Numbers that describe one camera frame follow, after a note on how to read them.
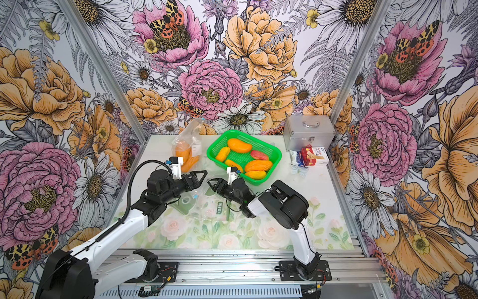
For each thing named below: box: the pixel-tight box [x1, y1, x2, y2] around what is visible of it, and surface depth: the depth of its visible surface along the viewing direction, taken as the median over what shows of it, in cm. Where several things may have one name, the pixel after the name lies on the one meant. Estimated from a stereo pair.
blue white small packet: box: [296, 150, 305, 168], surface depth 112 cm
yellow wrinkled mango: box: [215, 146, 231, 163], surface depth 111 cm
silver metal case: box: [283, 115, 336, 152], surface depth 111 cm
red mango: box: [250, 150, 269, 161], surface depth 111 cm
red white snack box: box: [300, 143, 330, 167], surface depth 111 cm
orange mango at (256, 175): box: [245, 170, 268, 181], surface depth 101 cm
